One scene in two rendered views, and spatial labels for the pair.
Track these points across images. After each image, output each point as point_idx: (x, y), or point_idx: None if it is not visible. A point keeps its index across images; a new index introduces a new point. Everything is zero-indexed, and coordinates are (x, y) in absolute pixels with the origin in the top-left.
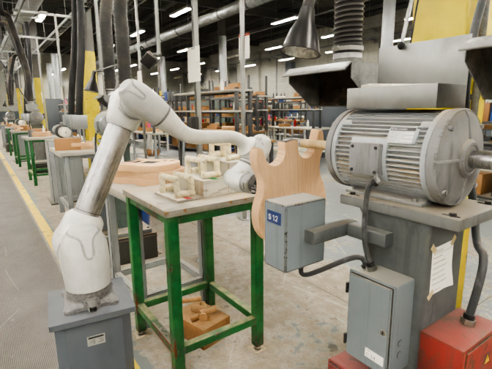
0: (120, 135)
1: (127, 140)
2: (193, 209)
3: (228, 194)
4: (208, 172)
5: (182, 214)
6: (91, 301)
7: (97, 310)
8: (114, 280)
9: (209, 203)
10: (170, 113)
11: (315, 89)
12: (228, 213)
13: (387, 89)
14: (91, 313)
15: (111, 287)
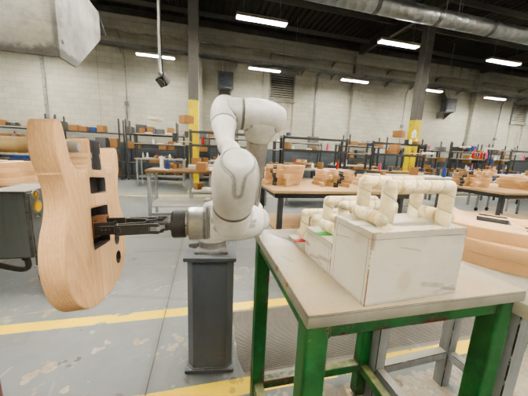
0: (246, 145)
1: (251, 150)
2: (261, 243)
3: (328, 274)
4: (324, 220)
5: (258, 241)
6: (196, 242)
7: (193, 249)
8: (231, 255)
9: (274, 251)
10: (213, 120)
11: (62, 14)
12: (279, 287)
13: None
14: (192, 247)
15: (208, 247)
